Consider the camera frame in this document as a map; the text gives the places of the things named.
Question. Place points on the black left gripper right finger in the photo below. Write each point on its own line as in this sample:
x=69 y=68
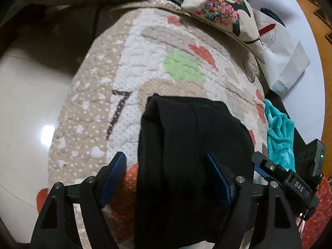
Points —
x=261 y=208

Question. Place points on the black pants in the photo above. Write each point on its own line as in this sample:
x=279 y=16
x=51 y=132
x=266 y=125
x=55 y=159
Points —
x=181 y=200

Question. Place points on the turquoise fleece blanket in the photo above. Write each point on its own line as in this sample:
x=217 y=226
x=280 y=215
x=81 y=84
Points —
x=280 y=137

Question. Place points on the white paper bag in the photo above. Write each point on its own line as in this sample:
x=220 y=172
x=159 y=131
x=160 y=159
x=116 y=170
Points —
x=285 y=58

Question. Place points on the heart patterned quilted bedspread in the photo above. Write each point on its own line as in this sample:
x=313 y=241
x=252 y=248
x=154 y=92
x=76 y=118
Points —
x=151 y=47

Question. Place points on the cream floral decorative pillow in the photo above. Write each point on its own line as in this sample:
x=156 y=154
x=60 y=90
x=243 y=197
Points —
x=233 y=17

